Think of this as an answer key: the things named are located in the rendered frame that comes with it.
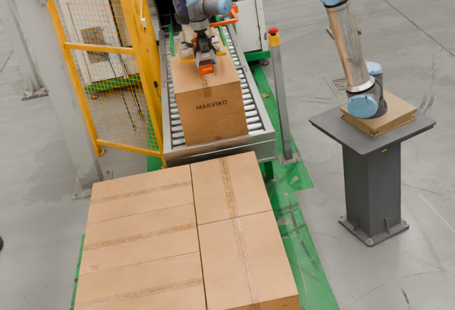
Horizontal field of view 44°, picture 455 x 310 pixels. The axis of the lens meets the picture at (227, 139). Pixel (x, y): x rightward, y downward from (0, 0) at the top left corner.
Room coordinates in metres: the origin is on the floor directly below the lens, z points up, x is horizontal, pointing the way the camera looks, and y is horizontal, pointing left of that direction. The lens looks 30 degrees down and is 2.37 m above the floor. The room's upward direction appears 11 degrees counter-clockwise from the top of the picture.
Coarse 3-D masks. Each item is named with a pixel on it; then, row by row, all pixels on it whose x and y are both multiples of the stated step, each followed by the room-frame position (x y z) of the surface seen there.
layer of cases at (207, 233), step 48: (96, 192) 2.77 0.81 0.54; (144, 192) 2.68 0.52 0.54; (192, 192) 2.59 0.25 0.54; (240, 192) 2.51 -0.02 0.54; (96, 240) 2.32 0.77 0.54; (144, 240) 2.25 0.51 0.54; (192, 240) 2.18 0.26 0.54; (240, 240) 2.12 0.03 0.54; (96, 288) 1.97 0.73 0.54; (144, 288) 1.91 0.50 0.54; (192, 288) 1.86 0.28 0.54; (240, 288) 1.80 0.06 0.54; (288, 288) 1.75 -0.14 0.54
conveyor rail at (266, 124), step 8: (232, 32) 4.86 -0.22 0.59; (232, 40) 4.68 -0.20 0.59; (240, 48) 4.46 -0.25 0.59; (240, 56) 4.28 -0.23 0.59; (240, 64) 4.19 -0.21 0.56; (248, 72) 3.94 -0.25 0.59; (248, 80) 3.81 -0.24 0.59; (248, 88) 3.78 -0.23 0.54; (256, 88) 3.65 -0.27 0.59; (256, 96) 3.52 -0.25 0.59; (256, 104) 3.40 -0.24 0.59; (264, 112) 3.27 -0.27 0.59; (264, 120) 3.16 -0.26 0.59; (264, 128) 3.10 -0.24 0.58; (272, 128) 3.05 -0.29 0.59
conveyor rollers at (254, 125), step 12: (228, 36) 4.92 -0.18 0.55; (168, 48) 4.90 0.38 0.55; (168, 60) 4.62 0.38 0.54; (168, 72) 4.35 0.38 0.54; (240, 72) 4.10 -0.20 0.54; (252, 108) 3.46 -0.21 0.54; (180, 120) 3.46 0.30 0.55; (252, 120) 3.29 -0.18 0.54; (180, 132) 3.29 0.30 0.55; (252, 132) 3.12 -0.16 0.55; (180, 144) 3.18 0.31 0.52
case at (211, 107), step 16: (176, 64) 3.49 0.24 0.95; (192, 64) 3.44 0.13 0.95; (224, 64) 3.34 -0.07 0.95; (176, 80) 3.24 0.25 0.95; (192, 80) 3.20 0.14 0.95; (208, 80) 3.15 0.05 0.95; (224, 80) 3.11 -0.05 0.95; (176, 96) 3.05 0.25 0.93; (192, 96) 3.05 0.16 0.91; (208, 96) 3.06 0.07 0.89; (224, 96) 3.06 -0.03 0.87; (240, 96) 3.07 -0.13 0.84; (192, 112) 3.05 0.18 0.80; (208, 112) 3.06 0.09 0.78; (224, 112) 3.06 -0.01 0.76; (240, 112) 3.06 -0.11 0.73; (192, 128) 3.05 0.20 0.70; (208, 128) 3.06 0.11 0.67; (224, 128) 3.06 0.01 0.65; (240, 128) 3.06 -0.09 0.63; (192, 144) 3.05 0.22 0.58
